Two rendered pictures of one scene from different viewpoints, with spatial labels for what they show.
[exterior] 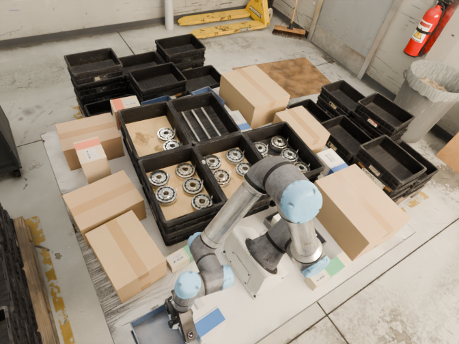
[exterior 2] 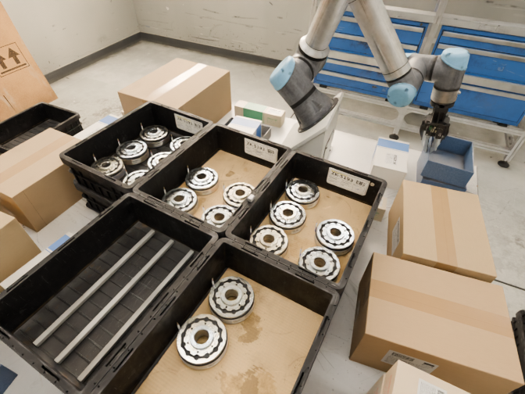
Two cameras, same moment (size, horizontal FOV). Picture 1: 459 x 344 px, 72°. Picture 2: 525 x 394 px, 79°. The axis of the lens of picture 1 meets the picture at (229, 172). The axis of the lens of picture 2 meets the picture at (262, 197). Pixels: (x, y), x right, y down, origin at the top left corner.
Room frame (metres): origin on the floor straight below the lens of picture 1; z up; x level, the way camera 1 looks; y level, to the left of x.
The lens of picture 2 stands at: (1.31, 0.68, 1.53)
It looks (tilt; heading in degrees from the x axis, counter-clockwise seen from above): 45 degrees down; 243
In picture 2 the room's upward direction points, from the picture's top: 2 degrees clockwise
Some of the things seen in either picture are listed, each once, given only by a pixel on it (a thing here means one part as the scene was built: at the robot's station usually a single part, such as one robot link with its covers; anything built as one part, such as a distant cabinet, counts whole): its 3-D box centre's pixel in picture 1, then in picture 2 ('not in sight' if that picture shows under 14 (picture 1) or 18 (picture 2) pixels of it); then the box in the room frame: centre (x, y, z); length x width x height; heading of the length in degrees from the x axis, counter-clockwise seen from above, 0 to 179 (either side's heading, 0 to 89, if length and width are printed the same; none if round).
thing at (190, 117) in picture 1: (203, 123); (119, 285); (1.42, 0.21, 0.87); 0.40 x 0.30 x 0.11; 35
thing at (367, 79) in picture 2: not in sight; (363, 56); (-0.47, -1.18, 0.60); 0.72 x 0.03 x 0.56; 130
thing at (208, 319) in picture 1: (201, 312); (388, 162); (0.41, 0.01, 0.75); 0.20 x 0.12 x 0.09; 43
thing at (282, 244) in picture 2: (185, 169); (268, 240); (1.05, 0.23, 0.86); 0.10 x 0.10 x 0.01
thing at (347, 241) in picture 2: (165, 194); (334, 234); (0.88, 0.29, 0.86); 0.10 x 0.10 x 0.01
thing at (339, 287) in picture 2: (180, 181); (312, 208); (0.92, 0.22, 0.92); 0.40 x 0.30 x 0.02; 35
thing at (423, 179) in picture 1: (402, 168); not in sight; (2.01, -1.46, 0.26); 0.40 x 0.30 x 0.23; 40
